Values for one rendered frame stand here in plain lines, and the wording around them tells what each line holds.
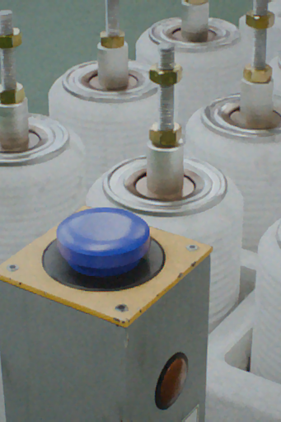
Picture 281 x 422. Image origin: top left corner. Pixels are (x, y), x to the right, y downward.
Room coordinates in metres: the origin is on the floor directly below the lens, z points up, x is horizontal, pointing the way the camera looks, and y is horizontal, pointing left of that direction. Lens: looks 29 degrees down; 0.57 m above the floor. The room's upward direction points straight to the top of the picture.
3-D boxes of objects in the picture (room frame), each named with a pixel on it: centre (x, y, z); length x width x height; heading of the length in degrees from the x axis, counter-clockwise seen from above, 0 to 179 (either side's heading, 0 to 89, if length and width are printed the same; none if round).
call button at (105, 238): (0.41, 0.02, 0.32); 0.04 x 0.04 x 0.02
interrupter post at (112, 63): (0.76, 0.02, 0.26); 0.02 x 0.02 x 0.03
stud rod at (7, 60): (0.66, 0.08, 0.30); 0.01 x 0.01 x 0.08; 59
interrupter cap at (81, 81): (0.76, 0.02, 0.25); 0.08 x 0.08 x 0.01
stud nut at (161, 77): (0.60, -0.02, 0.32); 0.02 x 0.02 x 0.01; 69
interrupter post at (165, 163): (0.60, -0.02, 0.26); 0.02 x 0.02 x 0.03
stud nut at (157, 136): (0.60, -0.02, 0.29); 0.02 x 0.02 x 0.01; 69
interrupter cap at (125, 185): (0.60, -0.02, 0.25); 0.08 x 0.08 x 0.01
